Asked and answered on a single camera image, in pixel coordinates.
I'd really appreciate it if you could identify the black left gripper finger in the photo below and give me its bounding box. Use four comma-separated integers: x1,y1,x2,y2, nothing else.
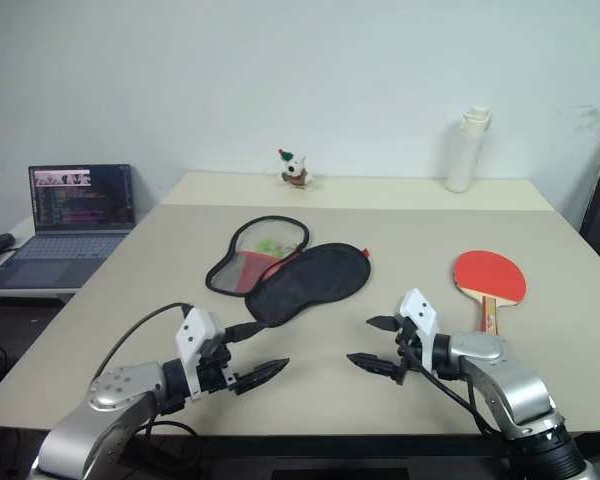
231,357,291,397
223,320,270,346

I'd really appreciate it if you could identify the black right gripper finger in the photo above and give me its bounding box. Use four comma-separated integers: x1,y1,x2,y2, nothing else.
365,314,399,332
345,352,406,386

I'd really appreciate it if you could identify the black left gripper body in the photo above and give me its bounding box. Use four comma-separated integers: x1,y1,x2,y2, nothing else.
196,338,240,397

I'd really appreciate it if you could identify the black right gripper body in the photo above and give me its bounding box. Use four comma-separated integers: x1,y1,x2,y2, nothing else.
392,316,425,386

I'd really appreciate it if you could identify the black racket cover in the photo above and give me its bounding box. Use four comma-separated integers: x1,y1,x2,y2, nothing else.
204,215,373,328

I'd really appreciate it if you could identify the red table tennis paddle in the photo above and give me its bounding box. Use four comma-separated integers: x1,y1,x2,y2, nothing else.
451,248,528,336

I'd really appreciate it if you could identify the white plush dog toy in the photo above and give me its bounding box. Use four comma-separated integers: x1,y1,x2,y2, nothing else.
277,147,315,191

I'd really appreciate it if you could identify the white water bottle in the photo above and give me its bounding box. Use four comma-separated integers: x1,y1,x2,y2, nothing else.
445,105,493,194

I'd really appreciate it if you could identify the open grey laptop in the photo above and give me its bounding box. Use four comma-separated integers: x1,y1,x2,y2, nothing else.
0,163,138,292

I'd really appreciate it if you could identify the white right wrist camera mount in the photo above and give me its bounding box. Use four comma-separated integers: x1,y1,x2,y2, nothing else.
398,288,441,374

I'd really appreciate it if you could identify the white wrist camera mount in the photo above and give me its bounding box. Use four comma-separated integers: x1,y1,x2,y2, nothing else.
174,307,226,402
398,288,441,374

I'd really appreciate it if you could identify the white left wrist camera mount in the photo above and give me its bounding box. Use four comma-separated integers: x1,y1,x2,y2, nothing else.
174,307,226,402

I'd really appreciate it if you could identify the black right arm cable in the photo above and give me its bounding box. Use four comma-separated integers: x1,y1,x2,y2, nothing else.
399,344,506,442

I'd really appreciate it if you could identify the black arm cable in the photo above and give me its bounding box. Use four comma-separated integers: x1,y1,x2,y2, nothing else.
399,344,506,442
93,301,194,381

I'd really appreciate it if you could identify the dark table frame bar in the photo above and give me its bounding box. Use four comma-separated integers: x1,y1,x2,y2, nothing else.
129,434,512,459

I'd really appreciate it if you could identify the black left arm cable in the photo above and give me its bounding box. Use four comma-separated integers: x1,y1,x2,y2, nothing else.
93,301,194,381

